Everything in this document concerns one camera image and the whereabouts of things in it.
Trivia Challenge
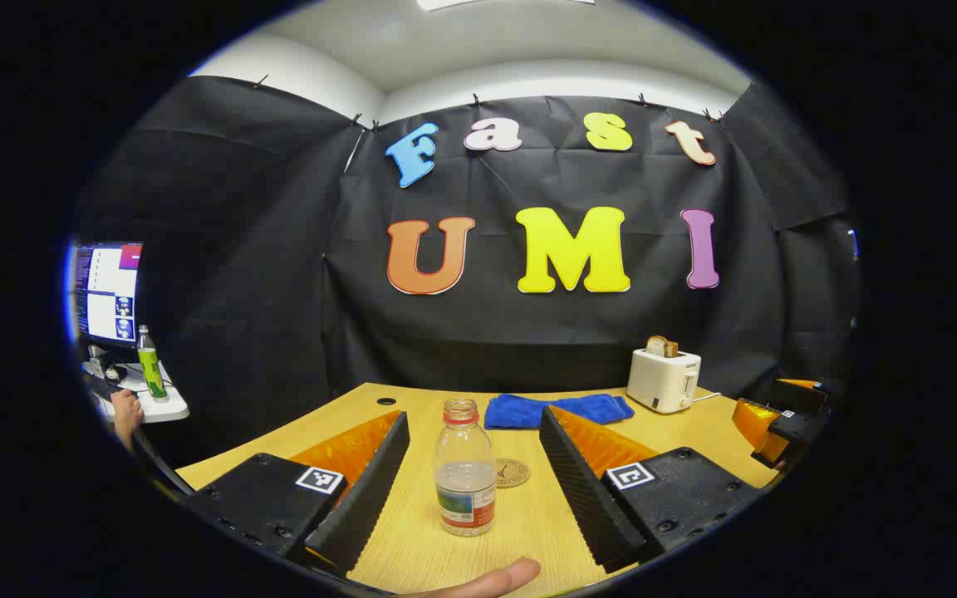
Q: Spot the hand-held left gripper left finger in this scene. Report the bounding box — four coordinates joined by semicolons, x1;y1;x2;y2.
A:
188;409;410;580

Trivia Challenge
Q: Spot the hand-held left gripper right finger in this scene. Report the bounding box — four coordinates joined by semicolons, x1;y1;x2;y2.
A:
538;404;766;574

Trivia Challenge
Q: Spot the clear plastic water bottle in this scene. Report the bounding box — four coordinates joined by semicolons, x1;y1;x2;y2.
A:
433;399;498;537

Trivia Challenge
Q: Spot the green drink bottle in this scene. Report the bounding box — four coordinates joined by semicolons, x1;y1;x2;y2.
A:
136;325;169;403

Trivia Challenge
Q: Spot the blue folded towel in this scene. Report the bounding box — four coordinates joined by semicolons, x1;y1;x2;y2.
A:
483;393;636;430

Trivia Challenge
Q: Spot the white toaster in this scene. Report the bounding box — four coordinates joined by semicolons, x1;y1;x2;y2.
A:
626;347;702;414

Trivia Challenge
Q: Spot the white side table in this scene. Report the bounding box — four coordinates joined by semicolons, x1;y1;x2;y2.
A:
84;361;190;424

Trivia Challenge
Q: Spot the black backdrop cloth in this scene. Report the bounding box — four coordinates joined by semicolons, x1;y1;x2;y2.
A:
71;75;861;466

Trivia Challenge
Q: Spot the computer monitor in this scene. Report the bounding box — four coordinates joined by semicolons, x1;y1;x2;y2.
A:
70;241;145;348

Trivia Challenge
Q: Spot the ceiling light panel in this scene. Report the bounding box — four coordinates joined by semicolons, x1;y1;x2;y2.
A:
415;0;597;12

